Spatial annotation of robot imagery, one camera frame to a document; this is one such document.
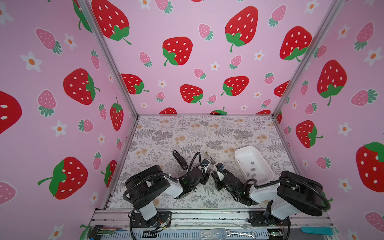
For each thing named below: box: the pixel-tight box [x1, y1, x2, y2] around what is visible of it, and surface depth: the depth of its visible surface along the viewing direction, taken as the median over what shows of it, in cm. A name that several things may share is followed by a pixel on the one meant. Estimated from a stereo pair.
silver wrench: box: [226, 229, 258, 239], surface depth 71 cm
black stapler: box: [172, 149, 188, 170], surface depth 94 cm
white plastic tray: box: [234, 146, 274, 185], surface depth 95 cm
